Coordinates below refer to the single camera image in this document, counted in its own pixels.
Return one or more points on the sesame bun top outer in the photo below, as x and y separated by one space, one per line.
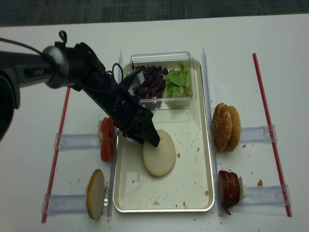
221 126

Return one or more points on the left red rail strip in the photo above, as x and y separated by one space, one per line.
56 151

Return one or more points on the bun bottom slice placed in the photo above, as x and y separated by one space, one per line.
159 161

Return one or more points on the sesame bun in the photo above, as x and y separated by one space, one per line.
233 142
221 126

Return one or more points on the clear track behind bottom buns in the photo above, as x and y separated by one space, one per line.
55 204

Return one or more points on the clear track behind buns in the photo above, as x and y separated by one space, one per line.
262 134
55 204

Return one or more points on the tomato slices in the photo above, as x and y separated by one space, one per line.
105 133

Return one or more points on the stacked meat patty slices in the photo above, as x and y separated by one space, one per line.
229 189

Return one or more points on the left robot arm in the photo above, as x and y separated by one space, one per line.
18 70

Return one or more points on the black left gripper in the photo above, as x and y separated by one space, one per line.
133 120

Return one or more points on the green lettuce leaves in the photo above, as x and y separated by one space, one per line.
178 83

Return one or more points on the clear plastic salad container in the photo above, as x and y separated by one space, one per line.
169 61

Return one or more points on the white pusher block at meat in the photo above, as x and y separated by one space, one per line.
243 189

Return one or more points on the right red rail strip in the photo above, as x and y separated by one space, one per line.
269 123

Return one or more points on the purple cabbage leaves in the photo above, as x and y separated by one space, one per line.
154 83

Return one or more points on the clear track behind tomato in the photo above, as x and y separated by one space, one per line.
76 141

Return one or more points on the sesame bun top inner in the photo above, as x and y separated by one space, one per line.
233 142

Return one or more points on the red rail strip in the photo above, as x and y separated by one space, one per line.
56 151
269 123

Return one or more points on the cream metal tray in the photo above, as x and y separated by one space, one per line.
176 175

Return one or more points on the clear track behind meat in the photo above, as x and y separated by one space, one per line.
270 195

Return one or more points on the bun bottom slice standing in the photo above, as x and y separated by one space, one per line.
95 194

